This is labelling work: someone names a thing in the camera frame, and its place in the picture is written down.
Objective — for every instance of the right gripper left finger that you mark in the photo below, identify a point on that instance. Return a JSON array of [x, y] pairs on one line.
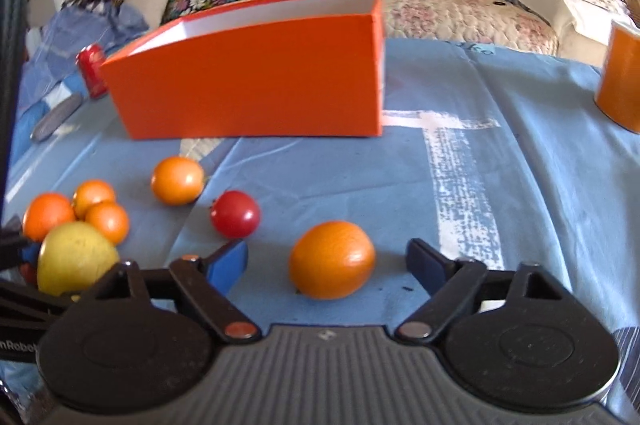
[[204, 283]]

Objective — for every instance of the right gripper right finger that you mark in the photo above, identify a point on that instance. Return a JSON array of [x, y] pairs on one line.
[[451, 285]]

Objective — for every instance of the red cherry tomato centre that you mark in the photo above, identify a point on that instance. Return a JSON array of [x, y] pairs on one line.
[[235, 215]]

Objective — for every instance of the mandarin with stem dot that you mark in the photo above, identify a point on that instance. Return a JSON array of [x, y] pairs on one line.
[[89, 193]]

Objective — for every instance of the blue tablecloth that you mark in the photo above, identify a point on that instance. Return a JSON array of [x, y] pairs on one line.
[[493, 154]]

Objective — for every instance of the grey flat object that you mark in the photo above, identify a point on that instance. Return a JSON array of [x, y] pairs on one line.
[[56, 117]]

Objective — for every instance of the blue striped cloth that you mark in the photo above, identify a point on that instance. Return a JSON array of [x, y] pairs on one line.
[[52, 74]]

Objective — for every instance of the orange cardboard box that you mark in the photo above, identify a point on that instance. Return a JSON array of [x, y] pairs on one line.
[[256, 68]]

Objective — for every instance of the orange cup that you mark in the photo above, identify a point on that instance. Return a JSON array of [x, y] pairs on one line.
[[618, 93]]

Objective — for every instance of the red soda can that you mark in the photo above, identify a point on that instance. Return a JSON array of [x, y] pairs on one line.
[[89, 60]]

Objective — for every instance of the quilted sofa seat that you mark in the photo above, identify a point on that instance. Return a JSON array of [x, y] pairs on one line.
[[496, 22]]

